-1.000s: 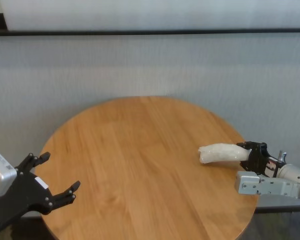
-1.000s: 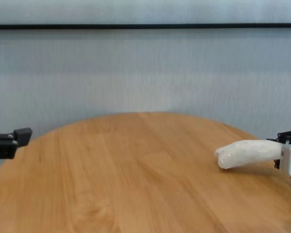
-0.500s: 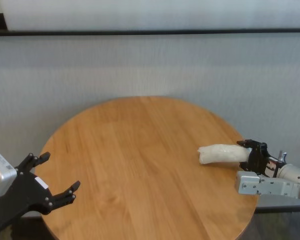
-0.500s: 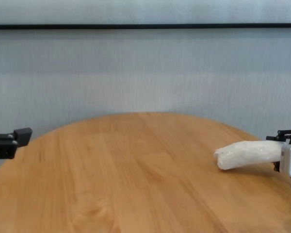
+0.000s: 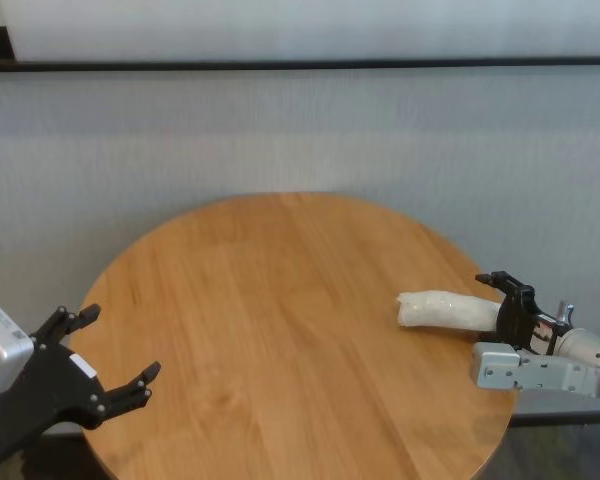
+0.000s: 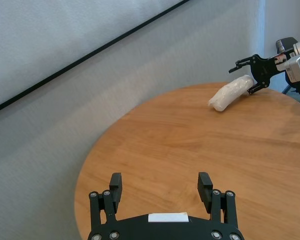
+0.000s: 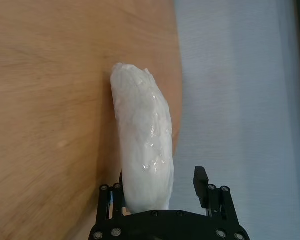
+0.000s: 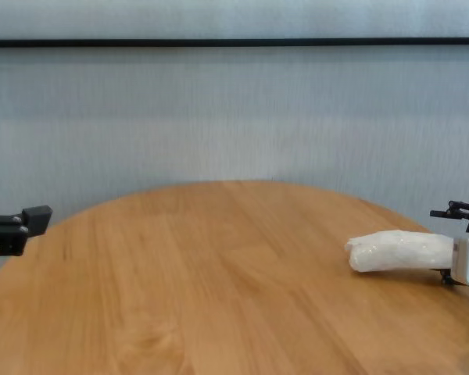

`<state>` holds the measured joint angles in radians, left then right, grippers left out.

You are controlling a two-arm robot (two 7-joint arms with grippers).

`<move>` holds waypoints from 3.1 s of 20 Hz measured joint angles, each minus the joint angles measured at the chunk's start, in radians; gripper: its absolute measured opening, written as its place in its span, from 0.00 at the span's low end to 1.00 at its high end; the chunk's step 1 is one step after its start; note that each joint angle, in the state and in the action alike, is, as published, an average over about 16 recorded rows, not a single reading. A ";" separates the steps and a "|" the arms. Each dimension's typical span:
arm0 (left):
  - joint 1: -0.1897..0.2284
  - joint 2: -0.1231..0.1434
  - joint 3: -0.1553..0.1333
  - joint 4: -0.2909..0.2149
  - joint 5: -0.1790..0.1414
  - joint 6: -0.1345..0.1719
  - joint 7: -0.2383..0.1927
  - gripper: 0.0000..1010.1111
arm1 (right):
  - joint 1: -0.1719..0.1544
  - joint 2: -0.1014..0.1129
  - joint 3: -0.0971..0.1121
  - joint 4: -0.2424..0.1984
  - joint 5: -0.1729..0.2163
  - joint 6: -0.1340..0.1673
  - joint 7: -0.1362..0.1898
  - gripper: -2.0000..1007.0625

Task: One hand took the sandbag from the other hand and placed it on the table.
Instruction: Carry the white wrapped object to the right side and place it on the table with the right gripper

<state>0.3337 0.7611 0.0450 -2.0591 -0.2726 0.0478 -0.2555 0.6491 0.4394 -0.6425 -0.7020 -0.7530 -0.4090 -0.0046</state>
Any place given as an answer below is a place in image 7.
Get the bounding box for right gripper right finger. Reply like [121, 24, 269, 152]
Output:
[193, 166, 239, 221]

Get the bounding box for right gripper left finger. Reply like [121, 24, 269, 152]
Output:
[94, 169, 128, 222]

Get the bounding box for white plastic-wrapped sandbag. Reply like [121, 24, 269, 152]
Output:
[109, 61, 176, 216]

